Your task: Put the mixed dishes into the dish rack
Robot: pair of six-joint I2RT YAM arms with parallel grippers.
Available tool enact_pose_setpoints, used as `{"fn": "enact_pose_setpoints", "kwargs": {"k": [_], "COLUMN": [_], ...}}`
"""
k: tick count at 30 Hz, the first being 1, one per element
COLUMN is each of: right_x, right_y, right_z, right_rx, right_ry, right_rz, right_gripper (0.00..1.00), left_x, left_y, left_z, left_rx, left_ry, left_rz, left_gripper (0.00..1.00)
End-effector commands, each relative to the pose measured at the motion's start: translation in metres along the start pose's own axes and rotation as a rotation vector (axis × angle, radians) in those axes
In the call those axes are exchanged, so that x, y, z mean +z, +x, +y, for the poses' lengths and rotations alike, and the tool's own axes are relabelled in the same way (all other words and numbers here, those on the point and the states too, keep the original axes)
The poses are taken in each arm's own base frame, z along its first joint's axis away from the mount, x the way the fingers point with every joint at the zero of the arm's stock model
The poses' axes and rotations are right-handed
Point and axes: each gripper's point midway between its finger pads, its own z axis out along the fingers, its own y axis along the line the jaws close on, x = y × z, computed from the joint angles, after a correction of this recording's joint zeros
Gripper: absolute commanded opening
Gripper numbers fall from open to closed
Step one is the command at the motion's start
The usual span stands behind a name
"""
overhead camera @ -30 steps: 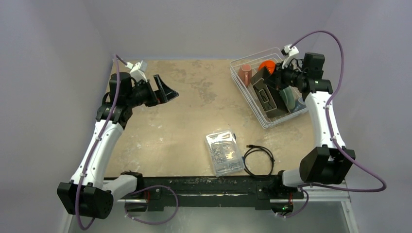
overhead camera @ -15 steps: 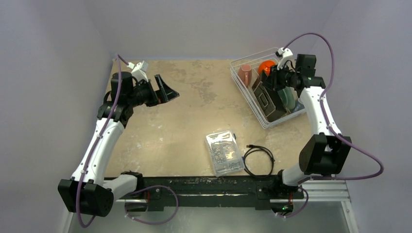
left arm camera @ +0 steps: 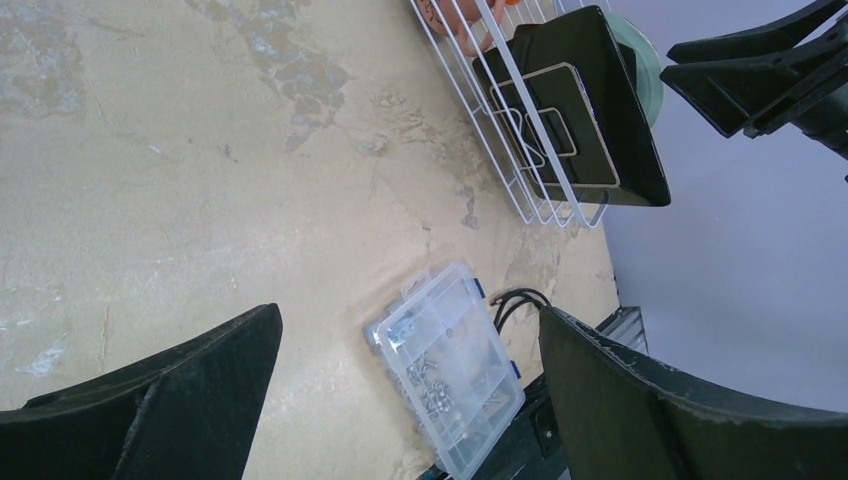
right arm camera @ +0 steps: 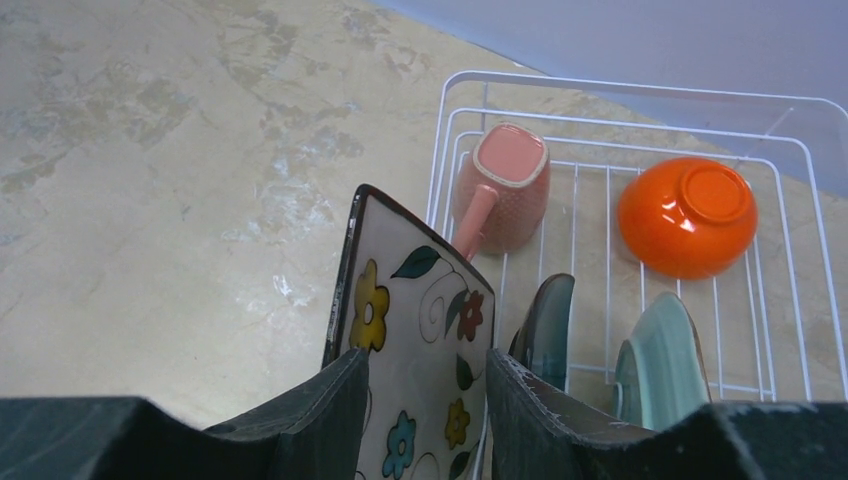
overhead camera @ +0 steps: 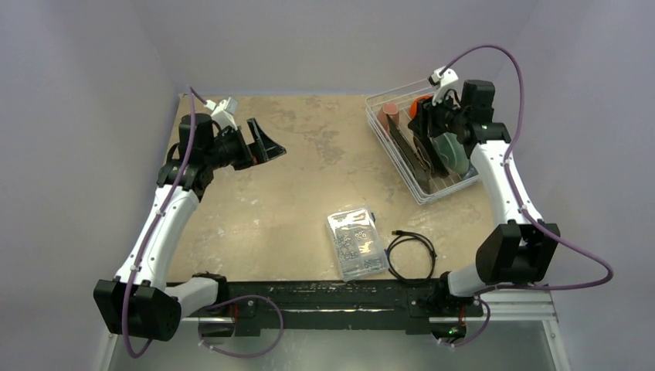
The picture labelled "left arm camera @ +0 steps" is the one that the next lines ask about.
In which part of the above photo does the light blue flower plate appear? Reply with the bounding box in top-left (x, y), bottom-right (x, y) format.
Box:
top-left (604, 11), bottom-right (665, 128)

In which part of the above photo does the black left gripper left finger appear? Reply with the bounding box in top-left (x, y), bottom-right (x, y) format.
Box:
top-left (1, 303), bottom-right (283, 479)

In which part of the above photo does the aluminium frame rail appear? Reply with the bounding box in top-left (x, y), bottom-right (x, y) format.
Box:
top-left (596, 306), bottom-right (649, 355)

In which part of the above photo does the white wire dish rack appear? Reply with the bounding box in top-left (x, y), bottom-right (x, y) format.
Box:
top-left (410, 1), bottom-right (609, 229)

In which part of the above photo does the clear plastic screw box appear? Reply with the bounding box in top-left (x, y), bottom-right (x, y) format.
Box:
top-left (363, 262), bottom-right (525, 479)

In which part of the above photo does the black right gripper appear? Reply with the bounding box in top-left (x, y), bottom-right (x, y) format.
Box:
top-left (660, 0), bottom-right (847, 160)

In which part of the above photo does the square white floral plate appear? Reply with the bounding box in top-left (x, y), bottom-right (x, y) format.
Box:
top-left (471, 5), bottom-right (672, 208)

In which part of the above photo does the pink floral mug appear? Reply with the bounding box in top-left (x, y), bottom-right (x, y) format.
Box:
top-left (416, 0), bottom-right (483, 57)

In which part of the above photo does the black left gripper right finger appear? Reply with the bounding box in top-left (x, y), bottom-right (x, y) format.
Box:
top-left (539, 307), bottom-right (847, 479)

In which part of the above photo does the teal square plate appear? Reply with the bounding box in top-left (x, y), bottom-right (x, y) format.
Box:
top-left (508, 5), bottom-right (635, 94)

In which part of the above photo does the black usb cable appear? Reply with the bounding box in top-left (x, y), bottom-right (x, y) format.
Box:
top-left (488, 287), bottom-right (552, 336)

